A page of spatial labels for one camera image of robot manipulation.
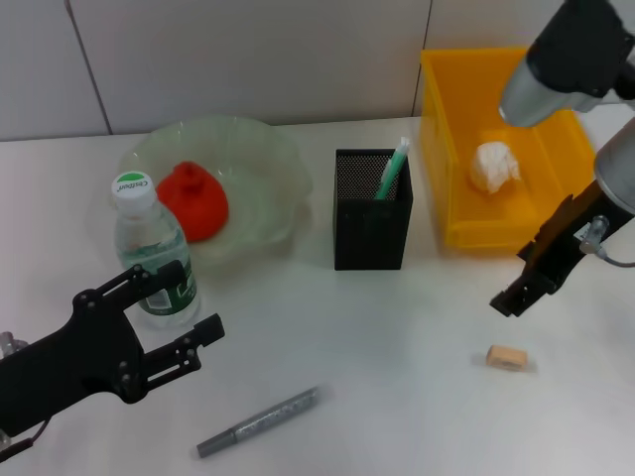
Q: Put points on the translucent green fruit plate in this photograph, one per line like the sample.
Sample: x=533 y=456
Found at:
x=268 y=163

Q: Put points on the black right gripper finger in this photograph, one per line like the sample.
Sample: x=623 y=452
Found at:
x=521 y=297

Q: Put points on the silver glitter pen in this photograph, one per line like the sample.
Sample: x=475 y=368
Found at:
x=263 y=416

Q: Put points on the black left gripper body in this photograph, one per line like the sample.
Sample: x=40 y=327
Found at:
x=74 y=367

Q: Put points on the black mesh pen holder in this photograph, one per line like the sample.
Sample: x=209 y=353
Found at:
x=372 y=238

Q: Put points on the clear green-label water bottle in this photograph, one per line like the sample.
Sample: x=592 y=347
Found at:
x=149 y=233

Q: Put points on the red-orange fruit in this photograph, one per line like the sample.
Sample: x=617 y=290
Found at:
x=198 y=208

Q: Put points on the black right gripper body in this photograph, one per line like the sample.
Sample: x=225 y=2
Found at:
x=570 y=238

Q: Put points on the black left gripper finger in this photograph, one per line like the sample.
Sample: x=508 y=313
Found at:
x=159 y=280
x=183 y=352

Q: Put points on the yellow plastic bin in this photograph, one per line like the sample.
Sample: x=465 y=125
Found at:
x=496 y=99

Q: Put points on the mint green utility knife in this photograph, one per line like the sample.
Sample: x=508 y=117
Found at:
x=394 y=168

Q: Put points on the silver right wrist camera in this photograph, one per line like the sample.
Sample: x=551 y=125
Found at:
x=560 y=59

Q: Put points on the white paper ball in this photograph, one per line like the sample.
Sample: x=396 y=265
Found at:
x=491 y=163

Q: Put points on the small tan cork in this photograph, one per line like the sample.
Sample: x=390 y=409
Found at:
x=506 y=357

